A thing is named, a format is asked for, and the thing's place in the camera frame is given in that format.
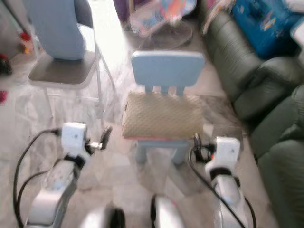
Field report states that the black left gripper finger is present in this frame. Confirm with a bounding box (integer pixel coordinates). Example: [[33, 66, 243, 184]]
[[100, 126, 114, 149]]

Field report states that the beige textured pillow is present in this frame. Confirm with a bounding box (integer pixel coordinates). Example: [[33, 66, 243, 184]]
[[122, 91, 204, 140]]

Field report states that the dark green leather sofa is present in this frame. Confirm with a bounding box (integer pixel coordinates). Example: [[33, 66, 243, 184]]
[[199, 0, 304, 228]]

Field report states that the silver right robot leg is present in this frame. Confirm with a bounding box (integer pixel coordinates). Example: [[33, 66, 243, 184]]
[[151, 194, 187, 228]]

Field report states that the silver robot leg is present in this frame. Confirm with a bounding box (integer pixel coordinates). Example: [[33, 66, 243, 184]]
[[80, 206, 127, 228], [151, 194, 187, 228]]

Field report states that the silver left robot leg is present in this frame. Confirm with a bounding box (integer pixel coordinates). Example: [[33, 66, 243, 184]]
[[80, 206, 127, 228]]

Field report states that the small light blue chair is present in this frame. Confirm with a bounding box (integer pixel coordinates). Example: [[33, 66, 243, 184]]
[[130, 49, 206, 165]]

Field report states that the round grey fan base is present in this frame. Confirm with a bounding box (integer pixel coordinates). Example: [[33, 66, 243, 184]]
[[146, 19, 195, 51]]

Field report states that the grey chair with blue cover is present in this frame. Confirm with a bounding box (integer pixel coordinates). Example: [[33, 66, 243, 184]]
[[21, 0, 115, 120]]

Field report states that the black and red item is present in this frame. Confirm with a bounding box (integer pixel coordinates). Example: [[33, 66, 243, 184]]
[[0, 54, 13, 76]]

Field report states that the red and yellow toy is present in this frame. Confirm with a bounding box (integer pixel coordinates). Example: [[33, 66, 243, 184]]
[[19, 30, 32, 54]]

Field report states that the pink and white cloth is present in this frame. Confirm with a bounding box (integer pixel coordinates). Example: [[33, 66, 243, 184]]
[[201, 0, 234, 35]]

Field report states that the purple box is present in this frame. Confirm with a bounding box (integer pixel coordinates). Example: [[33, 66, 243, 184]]
[[114, 0, 132, 22]]

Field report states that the colourful plastic bag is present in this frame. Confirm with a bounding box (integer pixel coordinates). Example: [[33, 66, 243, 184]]
[[128, 0, 198, 37]]

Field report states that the blue printed bag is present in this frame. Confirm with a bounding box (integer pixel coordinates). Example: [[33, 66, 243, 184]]
[[230, 0, 304, 60]]

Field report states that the white bag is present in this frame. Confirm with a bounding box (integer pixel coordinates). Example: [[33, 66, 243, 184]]
[[289, 18, 304, 54]]

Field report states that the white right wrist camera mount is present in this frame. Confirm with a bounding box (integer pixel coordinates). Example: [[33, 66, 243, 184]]
[[206, 136, 241, 175]]

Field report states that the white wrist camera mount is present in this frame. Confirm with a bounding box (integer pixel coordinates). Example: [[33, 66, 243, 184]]
[[206, 136, 241, 175], [60, 122, 89, 155]]

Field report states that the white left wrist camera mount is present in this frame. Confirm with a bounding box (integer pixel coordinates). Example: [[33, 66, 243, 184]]
[[60, 122, 89, 155]]

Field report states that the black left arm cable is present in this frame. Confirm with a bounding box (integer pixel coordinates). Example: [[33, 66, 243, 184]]
[[13, 129, 63, 228]]

